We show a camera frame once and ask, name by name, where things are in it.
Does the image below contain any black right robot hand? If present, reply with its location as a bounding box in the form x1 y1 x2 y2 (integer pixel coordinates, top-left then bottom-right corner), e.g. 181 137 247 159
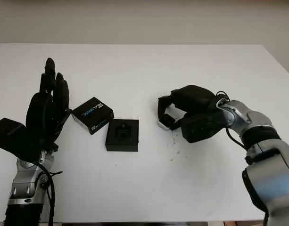
157 85 220 131

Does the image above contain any black RealSense box lid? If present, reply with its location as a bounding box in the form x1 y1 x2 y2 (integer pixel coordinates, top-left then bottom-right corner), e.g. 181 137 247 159
71 97 115 136

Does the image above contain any black box base with insert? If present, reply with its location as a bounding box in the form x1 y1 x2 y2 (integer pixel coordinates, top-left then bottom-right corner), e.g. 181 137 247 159
105 119 140 152

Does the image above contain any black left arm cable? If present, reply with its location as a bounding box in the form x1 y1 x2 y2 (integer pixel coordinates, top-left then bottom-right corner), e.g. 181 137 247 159
33 162 64 226

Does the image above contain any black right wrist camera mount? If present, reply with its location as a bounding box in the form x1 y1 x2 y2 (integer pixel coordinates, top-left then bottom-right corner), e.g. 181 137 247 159
181 112 227 144

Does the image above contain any small silver black camera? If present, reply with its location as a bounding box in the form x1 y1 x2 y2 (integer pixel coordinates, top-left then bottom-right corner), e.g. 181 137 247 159
157 114 177 130

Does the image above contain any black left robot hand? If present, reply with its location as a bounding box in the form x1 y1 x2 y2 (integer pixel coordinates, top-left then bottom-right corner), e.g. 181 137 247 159
25 57 72 153

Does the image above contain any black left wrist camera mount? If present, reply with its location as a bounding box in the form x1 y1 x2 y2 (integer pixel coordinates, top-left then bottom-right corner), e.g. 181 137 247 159
0 117 41 161

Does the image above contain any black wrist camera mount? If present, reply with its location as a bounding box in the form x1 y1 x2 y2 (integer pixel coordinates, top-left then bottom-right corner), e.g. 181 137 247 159
0 117 41 161
181 112 227 144

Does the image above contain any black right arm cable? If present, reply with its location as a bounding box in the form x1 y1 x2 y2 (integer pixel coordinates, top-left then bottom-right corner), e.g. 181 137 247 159
215 90 248 150

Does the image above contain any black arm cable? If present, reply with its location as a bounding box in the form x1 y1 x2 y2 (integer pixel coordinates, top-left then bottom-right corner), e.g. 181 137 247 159
33 162 64 226
215 90 248 150

